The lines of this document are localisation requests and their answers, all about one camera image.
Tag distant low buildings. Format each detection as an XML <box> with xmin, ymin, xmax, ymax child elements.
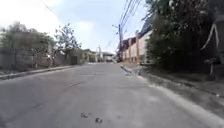
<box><xmin>81</xmin><ymin>45</ymin><xmax>116</xmax><ymax>64</ymax></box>

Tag utility pole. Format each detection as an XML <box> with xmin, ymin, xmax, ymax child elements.
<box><xmin>112</xmin><ymin>23</ymin><xmax>124</xmax><ymax>63</ymax></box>

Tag grey concrete road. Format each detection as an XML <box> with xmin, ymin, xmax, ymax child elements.
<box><xmin>0</xmin><ymin>62</ymin><xmax>224</xmax><ymax>128</ymax></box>

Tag large dark green bush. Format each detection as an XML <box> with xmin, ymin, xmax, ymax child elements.
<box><xmin>143</xmin><ymin>0</ymin><xmax>224</xmax><ymax>73</ymax></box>

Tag dirt roadside strip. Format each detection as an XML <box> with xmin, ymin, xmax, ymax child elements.
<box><xmin>120</xmin><ymin>61</ymin><xmax>224</xmax><ymax>118</ymax></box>

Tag row of trees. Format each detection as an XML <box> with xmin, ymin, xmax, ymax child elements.
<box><xmin>0</xmin><ymin>21</ymin><xmax>83</xmax><ymax>54</ymax></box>

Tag pink wall with red pillars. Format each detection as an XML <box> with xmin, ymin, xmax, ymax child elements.
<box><xmin>121</xmin><ymin>30</ymin><xmax>153</xmax><ymax>64</ymax></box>

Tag overhead wires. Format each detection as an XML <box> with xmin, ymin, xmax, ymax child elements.
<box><xmin>39</xmin><ymin>0</ymin><xmax>143</xmax><ymax>31</ymax></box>

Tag grey wall with fence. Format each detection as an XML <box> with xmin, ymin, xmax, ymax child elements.
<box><xmin>0</xmin><ymin>48</ymin><xmax>84</xmax><ymax>72</ymax></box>

